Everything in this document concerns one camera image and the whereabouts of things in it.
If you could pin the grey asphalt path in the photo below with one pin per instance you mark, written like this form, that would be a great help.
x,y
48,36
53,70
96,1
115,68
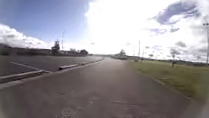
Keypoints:
x,y
108,85

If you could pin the thin pole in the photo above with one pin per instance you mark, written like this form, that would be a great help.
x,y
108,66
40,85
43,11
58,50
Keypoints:
x,y
139,48

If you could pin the slim light pole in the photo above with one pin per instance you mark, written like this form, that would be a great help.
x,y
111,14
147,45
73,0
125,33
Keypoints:
x,y
62,40

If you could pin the dark tree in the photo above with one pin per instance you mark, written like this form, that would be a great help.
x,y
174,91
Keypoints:
x,y
56,46

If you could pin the grey asphalt parking lot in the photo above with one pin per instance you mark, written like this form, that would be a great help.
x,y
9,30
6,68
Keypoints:
x,y
42,62

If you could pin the small tree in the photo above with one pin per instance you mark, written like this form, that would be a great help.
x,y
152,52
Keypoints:
x,y
173,55

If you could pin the low dark hedge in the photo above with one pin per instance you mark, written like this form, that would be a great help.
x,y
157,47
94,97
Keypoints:
x,y
32,51

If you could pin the row of concrete kerb blocks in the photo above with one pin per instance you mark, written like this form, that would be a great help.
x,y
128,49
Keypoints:
x,y
32,73

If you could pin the green grass field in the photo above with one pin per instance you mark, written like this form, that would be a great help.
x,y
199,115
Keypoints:
x,y
178,76

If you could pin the tall light pole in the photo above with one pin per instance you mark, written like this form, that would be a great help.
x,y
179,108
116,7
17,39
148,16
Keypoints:
x,y
207,42

